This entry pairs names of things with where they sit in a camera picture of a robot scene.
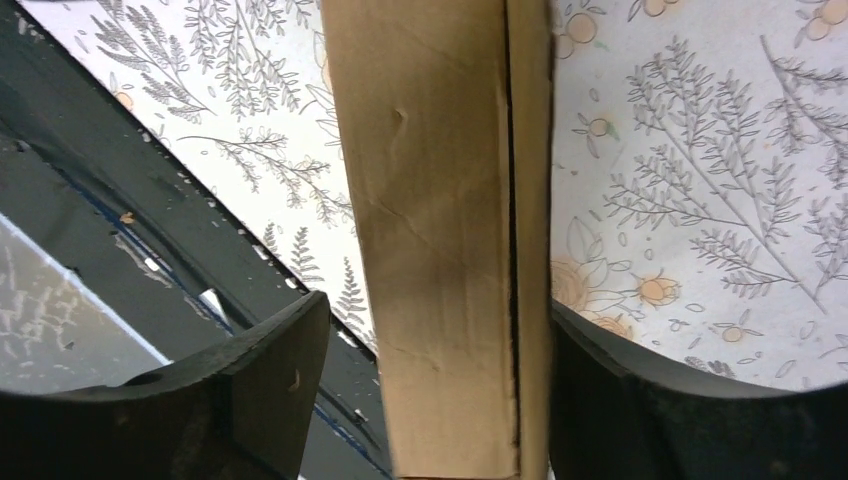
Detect cardboard box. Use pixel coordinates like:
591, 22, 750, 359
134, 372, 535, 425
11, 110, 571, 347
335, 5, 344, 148
322, 1, 553, 479

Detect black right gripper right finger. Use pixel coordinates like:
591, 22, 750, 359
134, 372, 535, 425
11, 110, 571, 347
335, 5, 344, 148
549, 304, 847, 480

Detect floral patterned table mat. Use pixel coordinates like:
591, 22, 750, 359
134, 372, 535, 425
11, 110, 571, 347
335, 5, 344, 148
25, 1, 847, 390

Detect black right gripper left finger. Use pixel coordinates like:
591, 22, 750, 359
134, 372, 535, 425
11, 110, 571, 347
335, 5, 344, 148
1, 291, 330, 479

